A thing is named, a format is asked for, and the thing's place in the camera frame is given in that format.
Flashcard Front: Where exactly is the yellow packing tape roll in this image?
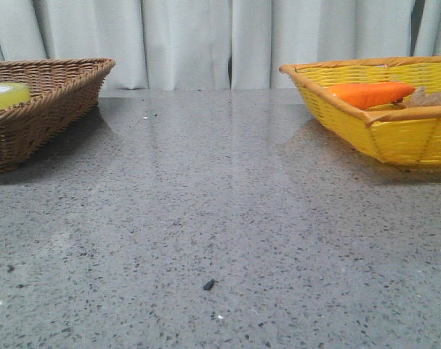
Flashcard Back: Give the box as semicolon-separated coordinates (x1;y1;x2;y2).
0;82;31;110

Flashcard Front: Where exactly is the small black debris piece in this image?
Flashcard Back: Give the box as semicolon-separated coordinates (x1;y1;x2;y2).
203;279;215;291

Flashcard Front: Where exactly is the white curtain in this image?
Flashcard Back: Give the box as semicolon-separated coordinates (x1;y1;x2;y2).
0;1;441;90

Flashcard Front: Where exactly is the orange block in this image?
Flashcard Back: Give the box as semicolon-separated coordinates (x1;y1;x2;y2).
327;81;416;110

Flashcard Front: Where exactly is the brown wicker basket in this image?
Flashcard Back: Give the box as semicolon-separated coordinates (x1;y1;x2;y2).
0;58;116;172

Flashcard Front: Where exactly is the yellow wicker basket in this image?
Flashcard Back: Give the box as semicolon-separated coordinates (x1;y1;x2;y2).
280;55;441;166

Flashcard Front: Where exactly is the crumpled brown paper piece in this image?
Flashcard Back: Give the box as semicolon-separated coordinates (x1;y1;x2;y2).
404;87;441;108

